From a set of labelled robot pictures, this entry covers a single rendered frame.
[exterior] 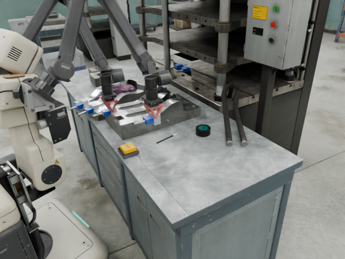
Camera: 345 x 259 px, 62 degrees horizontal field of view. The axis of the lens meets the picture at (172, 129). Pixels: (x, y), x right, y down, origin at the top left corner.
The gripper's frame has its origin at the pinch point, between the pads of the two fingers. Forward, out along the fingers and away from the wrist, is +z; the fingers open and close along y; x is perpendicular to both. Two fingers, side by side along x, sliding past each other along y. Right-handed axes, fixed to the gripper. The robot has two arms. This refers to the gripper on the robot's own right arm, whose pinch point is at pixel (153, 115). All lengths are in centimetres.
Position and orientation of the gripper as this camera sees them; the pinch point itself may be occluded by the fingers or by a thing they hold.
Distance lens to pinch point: 141.9
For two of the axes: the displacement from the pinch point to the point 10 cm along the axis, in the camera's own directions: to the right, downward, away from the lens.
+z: 0.3, 8.8, 4.8
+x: -8.6, 2.7, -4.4
